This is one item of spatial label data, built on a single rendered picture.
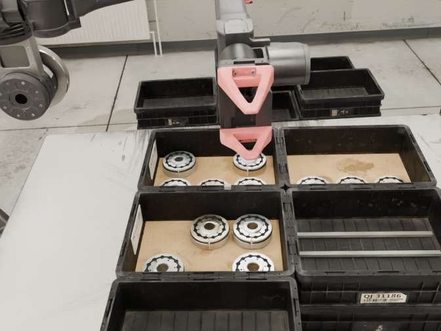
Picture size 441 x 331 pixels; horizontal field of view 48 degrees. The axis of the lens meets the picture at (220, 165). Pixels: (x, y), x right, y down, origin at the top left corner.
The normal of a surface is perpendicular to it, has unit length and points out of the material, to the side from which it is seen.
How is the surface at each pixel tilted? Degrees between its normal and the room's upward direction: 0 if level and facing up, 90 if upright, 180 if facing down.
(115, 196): 0
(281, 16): 90
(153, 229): 0
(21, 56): 90
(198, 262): 0
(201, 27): 90
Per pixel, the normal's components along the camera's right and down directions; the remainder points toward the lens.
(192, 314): -0.04, -0.80
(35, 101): 0.04, 0.60
